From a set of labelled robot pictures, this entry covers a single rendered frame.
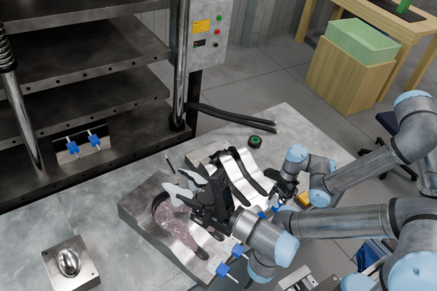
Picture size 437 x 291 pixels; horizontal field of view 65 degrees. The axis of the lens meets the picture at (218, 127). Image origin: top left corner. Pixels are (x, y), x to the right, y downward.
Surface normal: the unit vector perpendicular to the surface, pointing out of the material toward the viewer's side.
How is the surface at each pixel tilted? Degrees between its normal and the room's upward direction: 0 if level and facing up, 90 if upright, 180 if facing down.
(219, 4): 90
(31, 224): 0
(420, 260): 36
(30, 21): 90
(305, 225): 62
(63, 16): 90
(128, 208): 0
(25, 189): 0
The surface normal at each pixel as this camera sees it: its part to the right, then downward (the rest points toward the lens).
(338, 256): 0.12, -0.74
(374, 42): -0.88, 0.22
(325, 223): -0.76, -0.20
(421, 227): -0.51, -0.83
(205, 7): 0.58, 0.59
